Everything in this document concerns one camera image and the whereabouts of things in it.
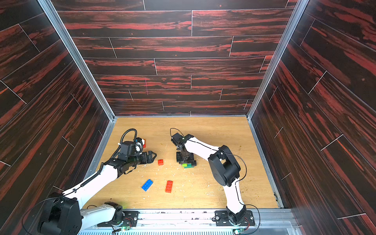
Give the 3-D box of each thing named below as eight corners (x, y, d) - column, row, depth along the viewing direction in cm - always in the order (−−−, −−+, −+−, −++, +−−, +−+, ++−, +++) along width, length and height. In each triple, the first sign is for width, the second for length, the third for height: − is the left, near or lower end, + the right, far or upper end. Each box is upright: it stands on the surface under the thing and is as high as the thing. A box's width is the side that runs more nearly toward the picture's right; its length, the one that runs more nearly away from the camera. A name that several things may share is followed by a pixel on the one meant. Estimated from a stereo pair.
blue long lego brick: (141, 188, 86) (140, 187, 84) (149, 179, 89) (148, 178, 88) (146, 192, 85) (145, 191, 83) (154, 183, 88) (153, 182, 86)
